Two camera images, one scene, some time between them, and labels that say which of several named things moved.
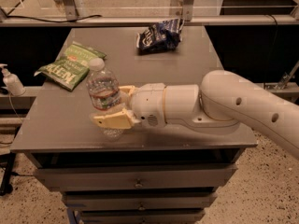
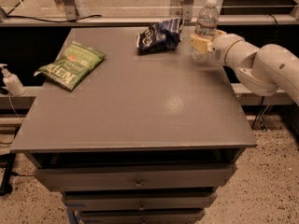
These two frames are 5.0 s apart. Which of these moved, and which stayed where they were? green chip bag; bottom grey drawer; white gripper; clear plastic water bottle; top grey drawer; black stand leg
Moved: white gripper; clear plastic water bottle
Stayed: top grey drawer; black stand leg; green chip bag; bottom grey drawer
